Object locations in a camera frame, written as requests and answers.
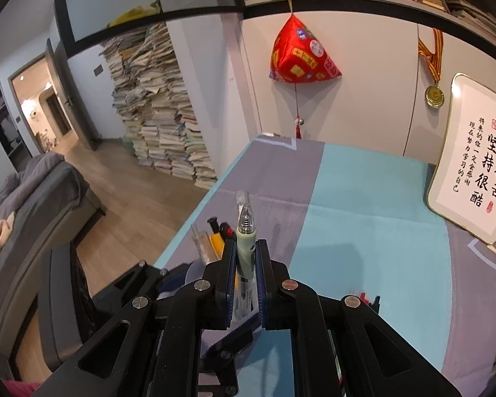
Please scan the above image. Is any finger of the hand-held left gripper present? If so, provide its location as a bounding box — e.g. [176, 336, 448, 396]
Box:
[90, 261, 203, 322]
[200, 323, 259, 395]

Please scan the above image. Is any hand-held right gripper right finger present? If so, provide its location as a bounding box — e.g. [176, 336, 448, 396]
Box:
[254, 239, 459, 397]

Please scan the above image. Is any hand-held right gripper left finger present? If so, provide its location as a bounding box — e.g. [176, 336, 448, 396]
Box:
[45, 239, 238, 397]

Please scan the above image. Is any frosted plastic cup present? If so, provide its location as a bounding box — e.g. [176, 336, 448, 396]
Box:
[189, 220, 232, 269]

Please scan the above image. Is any pale green gel pen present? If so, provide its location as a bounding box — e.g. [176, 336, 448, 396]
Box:
[232, 190, 258, 321]

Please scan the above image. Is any yellow black pen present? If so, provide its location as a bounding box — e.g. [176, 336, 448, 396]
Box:
[207, 217, 226, 262]

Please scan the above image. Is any bunch of assorted pens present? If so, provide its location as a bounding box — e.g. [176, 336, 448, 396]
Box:
[218, 222, 383, 309]

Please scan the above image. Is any grey chair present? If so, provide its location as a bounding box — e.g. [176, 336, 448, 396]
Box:
[0, 242, 94, 381]

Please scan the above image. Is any grey sofa with blanket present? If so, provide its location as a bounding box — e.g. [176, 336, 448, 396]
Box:
[0, 152, 106, 294]

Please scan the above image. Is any tall pile of worn books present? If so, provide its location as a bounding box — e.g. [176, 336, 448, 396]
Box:
[100, 22, 219, 191]

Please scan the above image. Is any grey door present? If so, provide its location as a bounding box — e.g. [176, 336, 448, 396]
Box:
[45, 38, 102, 152]

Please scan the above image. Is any red pyramid hanging ornament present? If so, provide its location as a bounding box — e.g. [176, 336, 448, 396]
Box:
[269, 0, 342, 139]

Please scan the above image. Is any framed calligraphy sign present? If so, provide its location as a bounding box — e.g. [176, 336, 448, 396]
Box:
[426, 72, 496, 245]

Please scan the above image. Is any yellow plush toy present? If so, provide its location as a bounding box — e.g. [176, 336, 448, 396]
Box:
[107, 4, 162, 27]

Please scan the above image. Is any gold medal with striped ribbon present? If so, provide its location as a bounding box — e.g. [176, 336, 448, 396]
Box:
[417, 27, 445, 109]

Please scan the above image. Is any slanted stack of workbooks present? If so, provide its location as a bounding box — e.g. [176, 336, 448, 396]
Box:
[446, 0, 496, 34]

